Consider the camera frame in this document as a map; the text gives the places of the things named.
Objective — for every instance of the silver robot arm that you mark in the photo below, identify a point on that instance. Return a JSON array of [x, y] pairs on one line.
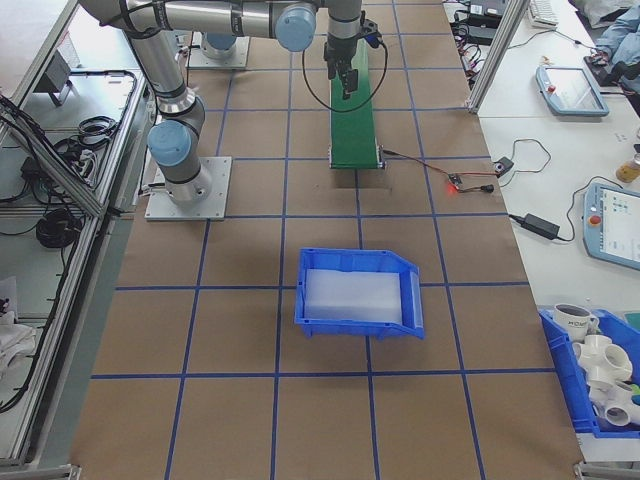
[[155, 65], [220, 45]]

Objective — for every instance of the light blue sleeved forearm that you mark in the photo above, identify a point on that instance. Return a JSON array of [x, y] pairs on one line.
[[620, 30]]

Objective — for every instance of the green conveyor belt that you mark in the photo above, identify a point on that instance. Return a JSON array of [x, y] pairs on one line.
[[352, 135]]

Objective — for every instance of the black power supply box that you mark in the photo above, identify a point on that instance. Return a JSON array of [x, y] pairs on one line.
[[477, 32]]

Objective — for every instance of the small circuit board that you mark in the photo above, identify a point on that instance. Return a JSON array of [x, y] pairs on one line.
[[455, 181]]

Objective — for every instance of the black barrel plug lead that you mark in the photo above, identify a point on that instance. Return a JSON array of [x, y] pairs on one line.
[[485, 188]]

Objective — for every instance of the small black knob box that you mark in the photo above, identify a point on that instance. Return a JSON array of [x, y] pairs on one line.
[[502, 166]]

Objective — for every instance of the white keyboard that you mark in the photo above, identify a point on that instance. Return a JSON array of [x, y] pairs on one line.
[[542, 12]]

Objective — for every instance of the teach pendant with grey screen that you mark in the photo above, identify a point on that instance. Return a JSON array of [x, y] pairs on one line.
[[570, 90]]

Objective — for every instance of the small black power adapter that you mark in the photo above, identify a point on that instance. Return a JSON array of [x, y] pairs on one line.
[[541, 225]]

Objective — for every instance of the blue plastic storage bin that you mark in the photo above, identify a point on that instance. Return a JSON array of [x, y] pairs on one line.
[[350, 328]]

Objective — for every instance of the grey metal box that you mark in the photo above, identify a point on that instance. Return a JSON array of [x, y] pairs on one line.
[[55, 75]]

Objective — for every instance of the teach pendant with bright screen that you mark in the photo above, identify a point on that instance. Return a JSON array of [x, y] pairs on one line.
[[615, 225]]

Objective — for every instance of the white printed mug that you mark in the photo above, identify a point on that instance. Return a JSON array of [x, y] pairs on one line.
[[570, 322]]

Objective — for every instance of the blue bin with pipe fittings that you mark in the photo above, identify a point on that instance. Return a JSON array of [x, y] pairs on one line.
[[560, 360]]

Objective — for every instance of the white PVC pipe fitting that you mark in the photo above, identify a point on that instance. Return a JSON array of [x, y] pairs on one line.
[[612, 407], [602, 357]]

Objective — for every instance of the white crumpled cloth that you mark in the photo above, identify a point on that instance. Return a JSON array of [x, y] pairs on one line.
[[12, 340]]

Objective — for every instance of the aluminium profile bar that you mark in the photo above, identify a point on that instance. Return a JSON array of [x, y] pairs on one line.
[[40, 471], [607, 471]]

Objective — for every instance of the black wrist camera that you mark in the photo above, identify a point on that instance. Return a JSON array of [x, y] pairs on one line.
[[371, 31]]

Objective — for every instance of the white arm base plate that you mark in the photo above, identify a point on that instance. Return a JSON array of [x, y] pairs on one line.
[[242, 59], [220, 200]]

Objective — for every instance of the aluminium frame post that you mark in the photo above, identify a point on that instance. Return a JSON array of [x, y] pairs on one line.
[[492, 55]]

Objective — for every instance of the V-shaped metal bar frame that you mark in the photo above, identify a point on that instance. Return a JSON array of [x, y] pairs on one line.
[[95, 205]]

